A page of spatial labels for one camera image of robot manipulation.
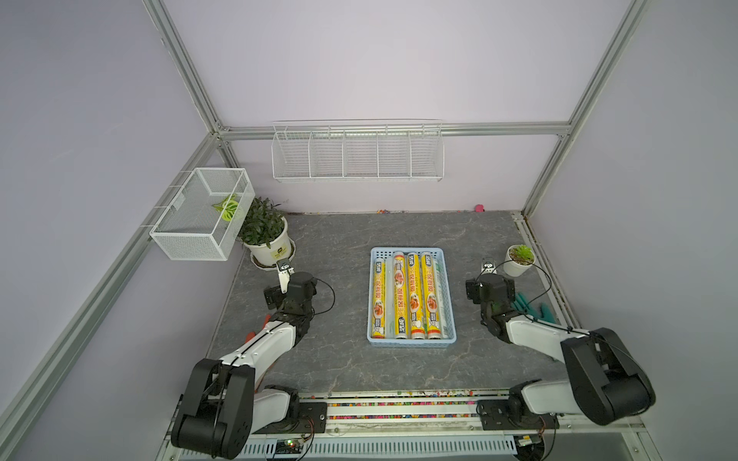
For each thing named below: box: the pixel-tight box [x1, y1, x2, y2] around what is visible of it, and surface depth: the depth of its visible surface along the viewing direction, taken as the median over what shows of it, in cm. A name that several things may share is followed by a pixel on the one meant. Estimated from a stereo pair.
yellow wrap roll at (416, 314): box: [407, 251, 426, 340], surface depth 88 cm
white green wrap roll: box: [438, 260, 449, 340], surface depth 89 cm
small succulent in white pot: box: [503, 243, 537, 278], surface depth 98 cm
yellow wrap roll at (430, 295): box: [420, 251, 442, 340], surface depth 88 cm
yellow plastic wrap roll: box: [370, 258, 386, 340], surface depth 93 cm
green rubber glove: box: [511, 291, 556, 324], surface depth 93 cm
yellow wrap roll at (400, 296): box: [393, 250, 409, 340], surface depth 88 cm
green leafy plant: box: [238, 196, 286, 248], surface depth 95 cm
